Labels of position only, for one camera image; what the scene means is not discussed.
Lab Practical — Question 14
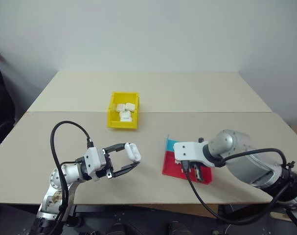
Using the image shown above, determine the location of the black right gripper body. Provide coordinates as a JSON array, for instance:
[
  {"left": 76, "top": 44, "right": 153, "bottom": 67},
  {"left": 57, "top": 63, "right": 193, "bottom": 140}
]
[{"left": 186, "top": 160, "right": 201, "bottom": 170}]

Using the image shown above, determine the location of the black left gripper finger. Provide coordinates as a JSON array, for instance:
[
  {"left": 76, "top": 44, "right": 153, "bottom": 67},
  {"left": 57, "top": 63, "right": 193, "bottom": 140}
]
[
  {"left": 111, "top": 161, "right": 141, "bottom": 179},
  {"left": 104, "top": 142, "right": 128, "bottom": 155}
]

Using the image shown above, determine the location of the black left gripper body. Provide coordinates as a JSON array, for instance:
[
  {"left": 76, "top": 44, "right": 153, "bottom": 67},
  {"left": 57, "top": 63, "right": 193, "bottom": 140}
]
[{"left": 94, "top": 147, "right": 115, "bottom": 181}]

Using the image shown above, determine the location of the yellow plastic bin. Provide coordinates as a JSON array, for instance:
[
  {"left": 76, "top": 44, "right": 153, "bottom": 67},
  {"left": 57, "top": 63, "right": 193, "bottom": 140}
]
[{"left": 106, "top": 91, "right": 141, "bottom": 130}]

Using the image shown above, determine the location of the red and blue earbud tray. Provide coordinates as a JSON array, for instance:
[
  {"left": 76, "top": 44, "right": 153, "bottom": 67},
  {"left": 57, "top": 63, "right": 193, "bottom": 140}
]
[{"left": 161, "top": 134, "right": 213, "bottom": 185}]

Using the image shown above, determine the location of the black table base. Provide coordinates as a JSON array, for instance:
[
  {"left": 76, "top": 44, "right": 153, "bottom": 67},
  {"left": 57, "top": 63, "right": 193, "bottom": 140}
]
[{"left": 65, "top": 204, "right": 239, "bottom": 235}]

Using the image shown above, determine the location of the black chair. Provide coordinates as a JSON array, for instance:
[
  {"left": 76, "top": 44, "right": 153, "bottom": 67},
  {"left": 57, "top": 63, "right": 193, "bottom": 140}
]
[{"left": 0, "top": 48, "right": 16, "bottom": 155}]

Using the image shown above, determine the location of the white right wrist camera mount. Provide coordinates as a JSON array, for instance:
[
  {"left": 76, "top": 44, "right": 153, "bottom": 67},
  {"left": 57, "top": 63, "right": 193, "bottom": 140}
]
[{"left": 173, "top": 141, "right": 221, "bottom": 168}]

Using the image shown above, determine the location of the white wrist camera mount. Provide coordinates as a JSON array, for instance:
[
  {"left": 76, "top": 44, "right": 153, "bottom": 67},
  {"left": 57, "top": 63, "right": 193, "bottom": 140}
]
[
  {"left": 173, "top": 141, "right": 221, "bottom": 168},
  {"left": 83, "top": 146, "right": 108, "bottom": 182}
]

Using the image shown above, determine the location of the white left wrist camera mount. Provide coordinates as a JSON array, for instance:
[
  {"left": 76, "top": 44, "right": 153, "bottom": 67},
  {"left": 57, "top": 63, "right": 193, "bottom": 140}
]
[{"left": 83, "top": 146, "right": 108, "bottom": 182}]

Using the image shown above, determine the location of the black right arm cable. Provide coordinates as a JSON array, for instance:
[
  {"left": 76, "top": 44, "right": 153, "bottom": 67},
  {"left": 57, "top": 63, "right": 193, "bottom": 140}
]
[
  {"left": 180, "top": 160, "right": 291, "bottom": 225},
  {"left": 214, "top": 148, "right": 296, "bottom": 170}
]

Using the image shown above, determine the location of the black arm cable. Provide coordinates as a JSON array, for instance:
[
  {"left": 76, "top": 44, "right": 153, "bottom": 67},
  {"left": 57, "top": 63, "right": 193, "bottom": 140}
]
[
  {"left": 180, "top": 160, "right": 291, "bottom": 225},
  {"left": 214, "top": 148, "right": 296, "bottom": 170},
  {"left": 49, "top": 120, "right": 94, "bottom": 235}
]

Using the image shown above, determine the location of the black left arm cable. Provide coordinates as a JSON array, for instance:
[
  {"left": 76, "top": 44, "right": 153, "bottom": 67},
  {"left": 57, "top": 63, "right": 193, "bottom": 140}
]
[{"left": 49, "top": 120, "right": 94, "bottom": 235}]

